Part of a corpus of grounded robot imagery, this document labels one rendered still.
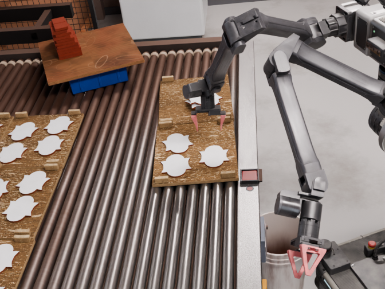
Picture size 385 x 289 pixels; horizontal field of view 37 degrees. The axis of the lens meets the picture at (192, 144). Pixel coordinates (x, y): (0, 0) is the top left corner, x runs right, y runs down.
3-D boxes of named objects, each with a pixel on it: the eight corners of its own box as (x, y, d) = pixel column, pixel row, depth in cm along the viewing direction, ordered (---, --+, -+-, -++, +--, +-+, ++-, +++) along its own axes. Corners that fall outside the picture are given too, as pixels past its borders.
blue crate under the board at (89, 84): (117, 56, 328) (114, 40, 322) (130, 81, 303) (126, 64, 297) (63, 69, 322) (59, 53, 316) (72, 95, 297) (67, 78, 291)
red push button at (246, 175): (256, 172, 234) (256, 170, 233) (257, 182, 229) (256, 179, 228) (242, 173, 234) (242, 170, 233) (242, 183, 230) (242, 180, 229)
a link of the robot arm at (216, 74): (250, 42, 188) (239, 14, 191) (234, 46, 187) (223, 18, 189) (223, 93, 228) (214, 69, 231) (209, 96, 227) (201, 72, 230)
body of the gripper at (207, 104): (196, 110, 239) (195, 93, 237) (220, 109, 239) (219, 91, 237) (195, 114, 233) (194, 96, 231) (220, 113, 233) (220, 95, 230)
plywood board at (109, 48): (123, 25, 336) (122, 22, 335) (144, 62, 297) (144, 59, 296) (38, 45, 326) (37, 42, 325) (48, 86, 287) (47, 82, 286)
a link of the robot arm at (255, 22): (259, 28, 180) (248, 1, 183) (228, 50, 189) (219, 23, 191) (330, 41, 213) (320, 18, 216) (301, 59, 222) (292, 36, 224)
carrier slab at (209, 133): (233, 122, 263) (233, 120, 262) (239, 180, 230) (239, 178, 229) (157, 129, 265) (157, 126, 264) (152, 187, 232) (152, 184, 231)
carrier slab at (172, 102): (227, 77, 297) (227, 74, 296) (234, 121, 264) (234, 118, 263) (160, 83, 298) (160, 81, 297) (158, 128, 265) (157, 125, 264)
